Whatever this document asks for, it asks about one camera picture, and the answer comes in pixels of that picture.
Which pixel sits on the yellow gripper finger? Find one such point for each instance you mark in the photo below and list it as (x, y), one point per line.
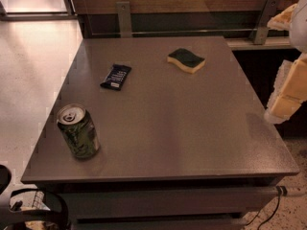
(282, 21)
(289, 91)

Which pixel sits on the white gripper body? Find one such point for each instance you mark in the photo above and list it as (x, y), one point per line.
(300, 24)

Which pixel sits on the green and yellow sponge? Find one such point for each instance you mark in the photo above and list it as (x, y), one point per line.
(186, 61)

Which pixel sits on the green soda can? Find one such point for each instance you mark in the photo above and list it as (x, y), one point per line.
(78, 130)

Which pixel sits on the grey drawer cabinet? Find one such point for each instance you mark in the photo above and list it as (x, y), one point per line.
(178, 151)

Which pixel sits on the dark blue snack bar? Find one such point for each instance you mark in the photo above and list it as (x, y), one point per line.
(116, 77)

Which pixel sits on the right metal wall bracket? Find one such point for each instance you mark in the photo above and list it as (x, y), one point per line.
(260, 33)

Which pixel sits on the metal wall bracket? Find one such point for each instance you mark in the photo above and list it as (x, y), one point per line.
(260, 33)
(124, 18)

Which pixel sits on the white handle bar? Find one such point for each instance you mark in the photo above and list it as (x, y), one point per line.
(291, 191)

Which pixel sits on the left metal wall bracket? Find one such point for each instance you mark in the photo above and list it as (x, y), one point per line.
(124, 18)

